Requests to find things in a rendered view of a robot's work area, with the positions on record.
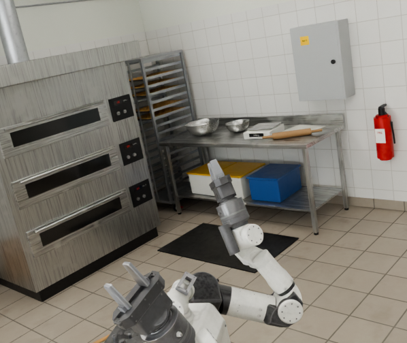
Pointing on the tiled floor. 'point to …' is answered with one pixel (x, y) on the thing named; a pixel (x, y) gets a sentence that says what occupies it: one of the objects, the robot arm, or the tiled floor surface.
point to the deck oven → (59, 169)
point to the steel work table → (308, 195)
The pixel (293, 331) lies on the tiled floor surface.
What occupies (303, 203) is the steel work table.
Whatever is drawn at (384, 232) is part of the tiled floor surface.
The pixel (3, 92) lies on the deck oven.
